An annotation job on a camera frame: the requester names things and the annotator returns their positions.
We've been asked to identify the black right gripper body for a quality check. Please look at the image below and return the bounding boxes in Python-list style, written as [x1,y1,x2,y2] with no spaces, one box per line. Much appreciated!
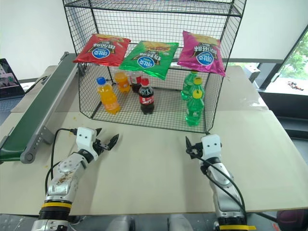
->
[190,141,203,157]

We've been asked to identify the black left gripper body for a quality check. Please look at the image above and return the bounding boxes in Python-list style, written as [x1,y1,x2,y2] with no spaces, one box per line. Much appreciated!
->
[92,138,109,155]

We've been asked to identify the green soda bottle yellow cap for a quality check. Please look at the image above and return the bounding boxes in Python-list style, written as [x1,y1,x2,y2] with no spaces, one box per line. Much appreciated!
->
[191,77,205,96]
[185,90,205,127]

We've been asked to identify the orange soda bottle blue cap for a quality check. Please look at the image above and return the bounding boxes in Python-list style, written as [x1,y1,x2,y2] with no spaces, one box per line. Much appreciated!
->
[96,77,121,115]

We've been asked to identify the cola bottle red cap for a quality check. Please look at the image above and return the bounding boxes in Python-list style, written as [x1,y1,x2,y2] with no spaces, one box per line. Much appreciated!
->
[138,78,154,115]
[130,71,143,94]

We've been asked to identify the red chips bag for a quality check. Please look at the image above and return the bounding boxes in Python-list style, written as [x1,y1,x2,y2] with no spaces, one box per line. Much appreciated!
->
[73,33,131,67]

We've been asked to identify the green chips bag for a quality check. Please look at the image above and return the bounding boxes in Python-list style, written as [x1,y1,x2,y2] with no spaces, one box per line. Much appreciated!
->
[118,40,180,81]

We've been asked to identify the magenta chips bag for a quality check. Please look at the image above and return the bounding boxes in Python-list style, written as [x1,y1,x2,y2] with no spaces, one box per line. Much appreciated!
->
[177,30,226,77]

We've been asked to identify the laptop screen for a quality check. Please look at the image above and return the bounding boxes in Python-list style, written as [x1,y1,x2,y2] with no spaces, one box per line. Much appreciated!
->
[0,58,26,101]

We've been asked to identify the small dark parts on sill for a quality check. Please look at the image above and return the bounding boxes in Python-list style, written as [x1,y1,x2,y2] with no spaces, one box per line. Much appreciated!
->
[286,81,304,90]

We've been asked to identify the dark purple round object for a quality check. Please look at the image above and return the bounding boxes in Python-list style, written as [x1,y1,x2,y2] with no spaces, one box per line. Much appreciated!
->
[276,208,308,231]

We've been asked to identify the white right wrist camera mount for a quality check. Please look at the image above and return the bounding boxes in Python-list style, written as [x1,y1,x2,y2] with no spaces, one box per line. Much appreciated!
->
[200,134,221,161]

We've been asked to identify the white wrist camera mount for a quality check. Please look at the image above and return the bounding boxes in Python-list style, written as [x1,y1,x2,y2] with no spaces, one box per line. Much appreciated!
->
[200,134,221,161]
[76,127,98,160]

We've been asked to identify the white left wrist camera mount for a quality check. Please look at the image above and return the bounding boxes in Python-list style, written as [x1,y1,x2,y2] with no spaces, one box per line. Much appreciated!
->
[76,127,98,160]

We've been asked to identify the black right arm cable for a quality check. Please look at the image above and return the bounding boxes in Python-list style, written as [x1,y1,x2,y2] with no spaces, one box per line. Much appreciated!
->
[191,152,247,218]

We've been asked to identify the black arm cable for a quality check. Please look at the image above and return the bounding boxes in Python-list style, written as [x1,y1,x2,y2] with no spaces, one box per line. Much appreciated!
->
[44,128,78,194]
[191,152,247,218]

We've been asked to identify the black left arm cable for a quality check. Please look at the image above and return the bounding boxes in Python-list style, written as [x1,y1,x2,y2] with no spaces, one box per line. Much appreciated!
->
[44,128,78,194]

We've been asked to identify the green conveyor belt grey frame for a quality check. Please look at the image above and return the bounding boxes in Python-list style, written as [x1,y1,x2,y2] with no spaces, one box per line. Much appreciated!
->
[0,51,80,165]

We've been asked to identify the black wire mesh rack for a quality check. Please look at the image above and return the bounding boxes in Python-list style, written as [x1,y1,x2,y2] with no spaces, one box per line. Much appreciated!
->
[62,0,247,135]

